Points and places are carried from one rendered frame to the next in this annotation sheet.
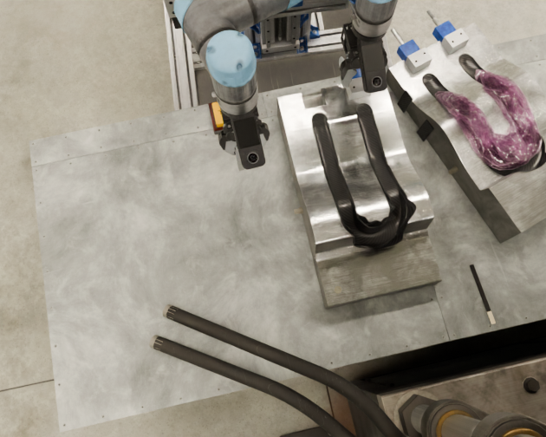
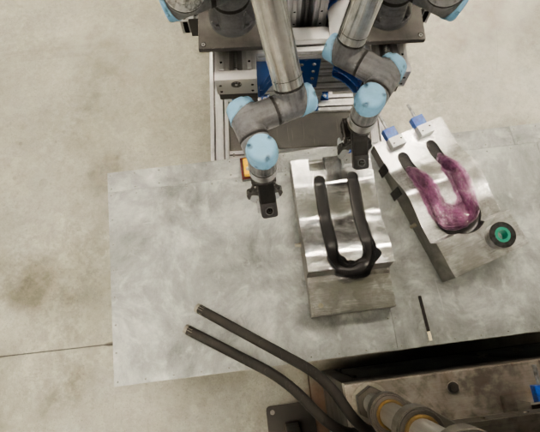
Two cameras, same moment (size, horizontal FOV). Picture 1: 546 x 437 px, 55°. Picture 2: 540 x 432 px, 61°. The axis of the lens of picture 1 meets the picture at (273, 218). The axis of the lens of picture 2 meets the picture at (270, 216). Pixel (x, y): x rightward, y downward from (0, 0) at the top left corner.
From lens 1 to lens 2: 0.29 m
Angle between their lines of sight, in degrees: 1
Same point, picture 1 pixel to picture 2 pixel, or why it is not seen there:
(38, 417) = (84, 373)
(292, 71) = (304, 124)
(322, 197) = (315, 238)
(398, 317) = (362, 329)
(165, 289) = (196, 291)
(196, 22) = (241, 124)
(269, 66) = not seen: hidden behind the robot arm
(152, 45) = (197, 90)
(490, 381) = (424, 381)
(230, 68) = (261, 159)
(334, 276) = (319, 295)
